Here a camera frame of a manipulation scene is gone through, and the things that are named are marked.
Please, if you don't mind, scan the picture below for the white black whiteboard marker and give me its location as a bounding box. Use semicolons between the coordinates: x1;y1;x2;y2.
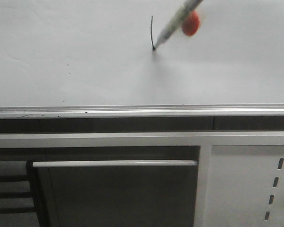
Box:
151;0;202;51

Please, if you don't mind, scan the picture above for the white whiteboard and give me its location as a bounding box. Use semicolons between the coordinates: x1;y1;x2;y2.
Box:
0;0;284;107

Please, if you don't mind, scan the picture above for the dark grey panel white-topped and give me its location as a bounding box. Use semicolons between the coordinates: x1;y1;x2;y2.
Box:
33;160;198;227

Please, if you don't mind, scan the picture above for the orange red round cap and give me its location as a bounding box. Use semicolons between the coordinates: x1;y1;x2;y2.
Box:
181;11;200;36

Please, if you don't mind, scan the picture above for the white perforated metal panel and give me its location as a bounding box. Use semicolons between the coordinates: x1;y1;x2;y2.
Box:
205;145;284;227

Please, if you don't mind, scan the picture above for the black slatted chair back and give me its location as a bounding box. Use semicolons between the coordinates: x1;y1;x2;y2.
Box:
0;161;40;227

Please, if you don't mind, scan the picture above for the white metal frame shelf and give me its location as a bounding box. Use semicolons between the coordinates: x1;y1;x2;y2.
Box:
0;131;284;227

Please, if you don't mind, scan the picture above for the aluminium whiteboard tray rail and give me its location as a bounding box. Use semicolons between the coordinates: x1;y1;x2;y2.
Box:
0;104;284;119

